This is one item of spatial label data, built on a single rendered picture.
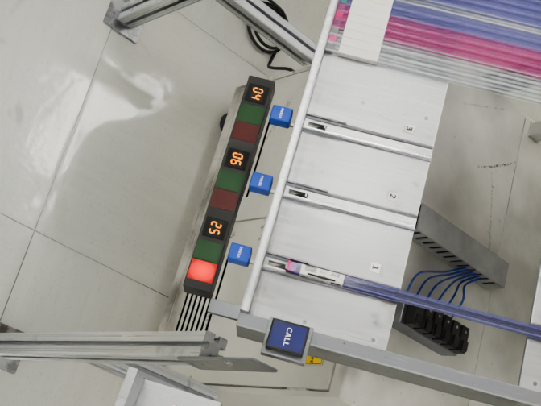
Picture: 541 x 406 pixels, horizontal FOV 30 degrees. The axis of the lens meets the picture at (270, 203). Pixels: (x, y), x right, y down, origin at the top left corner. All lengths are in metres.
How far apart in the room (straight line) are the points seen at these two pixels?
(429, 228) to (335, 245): 0.37
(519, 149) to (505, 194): 0.11
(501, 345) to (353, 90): 0.68
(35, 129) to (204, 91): 0.44
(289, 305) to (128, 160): 0.85
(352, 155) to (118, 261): 0.79
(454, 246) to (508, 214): 0.24
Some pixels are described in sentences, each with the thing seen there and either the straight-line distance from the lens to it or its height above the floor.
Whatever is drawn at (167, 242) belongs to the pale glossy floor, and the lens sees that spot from 2.19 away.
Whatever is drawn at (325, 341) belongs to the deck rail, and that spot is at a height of 0.80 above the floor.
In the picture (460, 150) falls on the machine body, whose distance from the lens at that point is 1.91.
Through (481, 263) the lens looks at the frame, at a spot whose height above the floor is 0.66.
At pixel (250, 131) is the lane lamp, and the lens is 1.48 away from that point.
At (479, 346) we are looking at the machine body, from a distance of 1.91.
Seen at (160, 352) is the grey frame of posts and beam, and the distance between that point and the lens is 1.50.
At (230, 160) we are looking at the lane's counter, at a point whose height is 0.65.
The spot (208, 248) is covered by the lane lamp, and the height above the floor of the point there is 0.66.
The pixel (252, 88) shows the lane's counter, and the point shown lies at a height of 0.65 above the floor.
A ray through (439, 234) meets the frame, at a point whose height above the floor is 0.66.
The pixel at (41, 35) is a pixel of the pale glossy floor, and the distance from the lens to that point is 2.09.
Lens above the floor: 1.76
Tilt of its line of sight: 48 degrees down
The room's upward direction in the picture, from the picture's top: 82 degrees clockwise
